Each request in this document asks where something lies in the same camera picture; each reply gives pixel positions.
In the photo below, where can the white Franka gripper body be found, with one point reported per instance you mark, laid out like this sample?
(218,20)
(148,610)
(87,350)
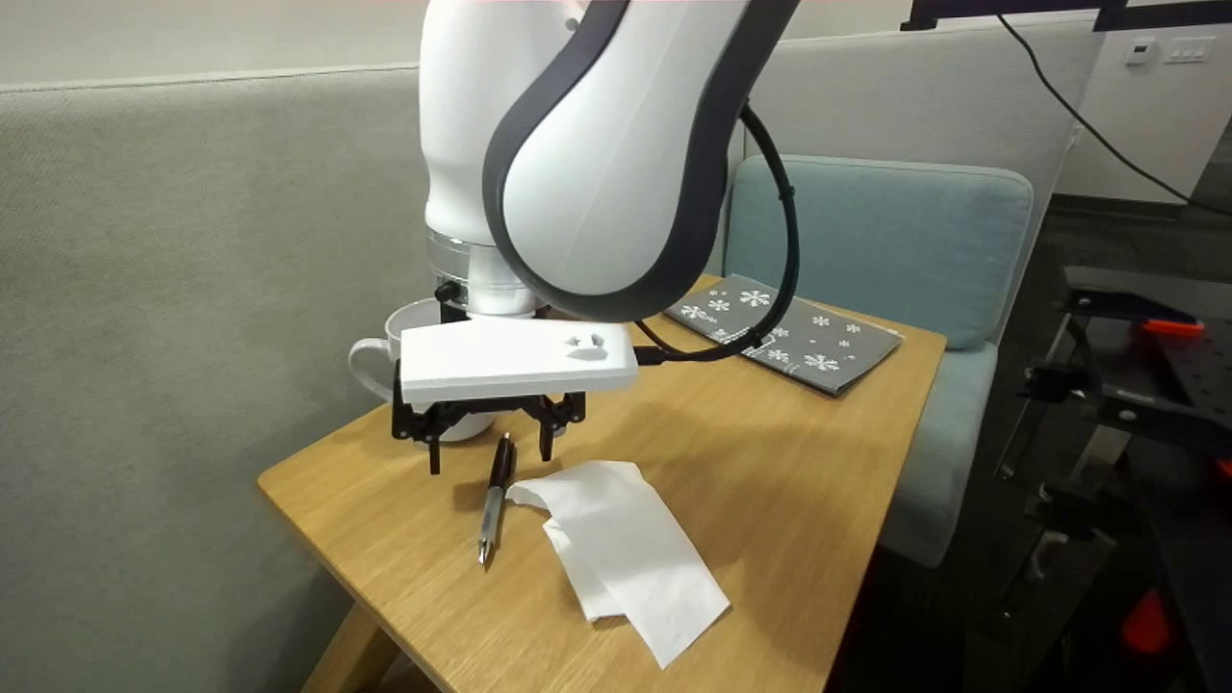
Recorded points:
(514,360)

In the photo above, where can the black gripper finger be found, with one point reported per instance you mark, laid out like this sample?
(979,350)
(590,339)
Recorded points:
(550,438)
(432,447)

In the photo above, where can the black and silver marker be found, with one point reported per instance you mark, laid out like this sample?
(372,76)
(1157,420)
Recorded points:
(496,505)

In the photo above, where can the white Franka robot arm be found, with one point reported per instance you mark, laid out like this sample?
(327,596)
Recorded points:
(604,157)

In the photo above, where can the white ceramic mug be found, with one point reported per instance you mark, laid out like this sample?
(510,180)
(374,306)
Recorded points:
(408,318)

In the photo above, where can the white paper napkin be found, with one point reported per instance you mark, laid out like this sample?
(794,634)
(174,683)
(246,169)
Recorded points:
(631,554)

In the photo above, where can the wooden table leg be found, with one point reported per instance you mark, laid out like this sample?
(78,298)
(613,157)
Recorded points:
(345,660)

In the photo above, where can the grey snowflake print mat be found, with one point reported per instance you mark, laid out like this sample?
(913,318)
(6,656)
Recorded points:
(821,339)

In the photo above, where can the light blue upholstered chair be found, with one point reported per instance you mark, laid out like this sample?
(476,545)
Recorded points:
(898,243)

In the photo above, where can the orange clamp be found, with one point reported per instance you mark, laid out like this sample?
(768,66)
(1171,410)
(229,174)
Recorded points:
(1175,330)

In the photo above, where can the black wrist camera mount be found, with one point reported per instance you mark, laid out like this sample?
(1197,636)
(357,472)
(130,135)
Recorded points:
(452,306)

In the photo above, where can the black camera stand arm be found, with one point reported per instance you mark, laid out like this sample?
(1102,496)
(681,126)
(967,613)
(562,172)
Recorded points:
(1027,12)

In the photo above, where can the white wall plate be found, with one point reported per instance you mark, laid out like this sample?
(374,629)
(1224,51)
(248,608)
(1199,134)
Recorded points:
(1171,51)

